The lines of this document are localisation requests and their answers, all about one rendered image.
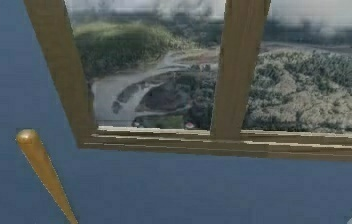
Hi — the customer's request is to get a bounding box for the golden tapered pole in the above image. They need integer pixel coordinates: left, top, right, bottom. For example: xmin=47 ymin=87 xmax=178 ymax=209
xmin=15 ymin=128 xmax=79 ymax=224

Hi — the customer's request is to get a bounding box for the wooden framed window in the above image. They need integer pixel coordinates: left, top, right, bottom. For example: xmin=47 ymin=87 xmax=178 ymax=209
xmin=23 ymin=0 xmax=352 ymax=164

